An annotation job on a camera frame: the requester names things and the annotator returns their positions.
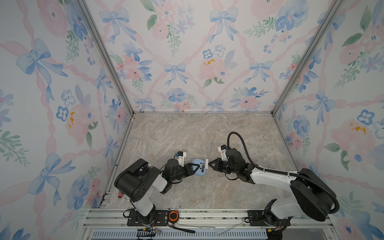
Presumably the black corrugated cable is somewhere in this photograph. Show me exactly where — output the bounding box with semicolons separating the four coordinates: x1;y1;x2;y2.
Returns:
227;131;340;214

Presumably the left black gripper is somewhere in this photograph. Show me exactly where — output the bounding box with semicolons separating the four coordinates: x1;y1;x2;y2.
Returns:
170;163;199;183

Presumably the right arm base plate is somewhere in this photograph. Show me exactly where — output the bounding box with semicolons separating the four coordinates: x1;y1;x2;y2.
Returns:
245;210;291;228

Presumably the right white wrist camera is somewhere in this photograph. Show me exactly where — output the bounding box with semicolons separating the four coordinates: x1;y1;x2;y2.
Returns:
218;145;228;161

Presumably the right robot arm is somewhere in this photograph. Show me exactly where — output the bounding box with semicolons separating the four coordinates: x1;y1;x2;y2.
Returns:
209;149;339;226

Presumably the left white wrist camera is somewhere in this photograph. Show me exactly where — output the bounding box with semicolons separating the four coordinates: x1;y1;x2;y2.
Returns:
175;151;187;167

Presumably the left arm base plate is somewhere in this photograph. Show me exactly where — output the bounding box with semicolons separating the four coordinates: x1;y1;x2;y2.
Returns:
127;210;170;227

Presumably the aluminium front rail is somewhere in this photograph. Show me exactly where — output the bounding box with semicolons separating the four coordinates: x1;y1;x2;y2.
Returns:
83;209;334;230

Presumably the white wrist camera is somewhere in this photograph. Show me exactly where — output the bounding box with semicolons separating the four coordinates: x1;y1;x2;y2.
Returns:
218;145;228;161
175;151;187;167

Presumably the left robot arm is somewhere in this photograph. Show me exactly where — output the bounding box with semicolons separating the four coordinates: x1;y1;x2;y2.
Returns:
114;159;201;218

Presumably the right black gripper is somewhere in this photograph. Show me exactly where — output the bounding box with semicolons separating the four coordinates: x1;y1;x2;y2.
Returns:
207;157;238;175

